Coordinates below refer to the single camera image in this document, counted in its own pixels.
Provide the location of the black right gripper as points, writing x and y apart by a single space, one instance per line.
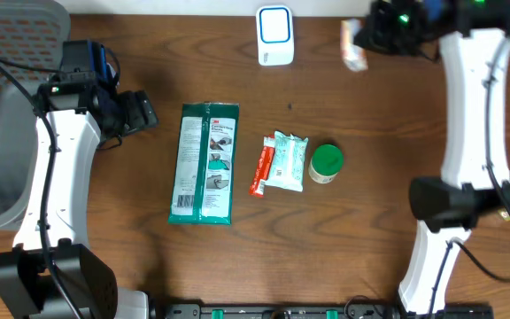
380 36

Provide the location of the red white snack packet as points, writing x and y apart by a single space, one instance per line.
263 167

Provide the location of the orange tissue packet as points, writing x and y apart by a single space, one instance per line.
352 55

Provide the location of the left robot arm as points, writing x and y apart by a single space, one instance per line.
50 271

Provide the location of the green lid spice jar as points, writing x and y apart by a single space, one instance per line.
326 163

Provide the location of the white barcode scanner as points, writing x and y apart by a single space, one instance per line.
275 35

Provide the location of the white teal snack packet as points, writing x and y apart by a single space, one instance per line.
288 165

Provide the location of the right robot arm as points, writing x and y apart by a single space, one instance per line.
473 44

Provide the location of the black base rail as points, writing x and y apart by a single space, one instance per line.
356 310

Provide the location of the green white barcode packet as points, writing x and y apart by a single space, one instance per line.
204 170

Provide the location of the grey plastic mesh basket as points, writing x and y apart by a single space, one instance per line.
31 36

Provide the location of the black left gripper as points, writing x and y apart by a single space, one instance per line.
141 116

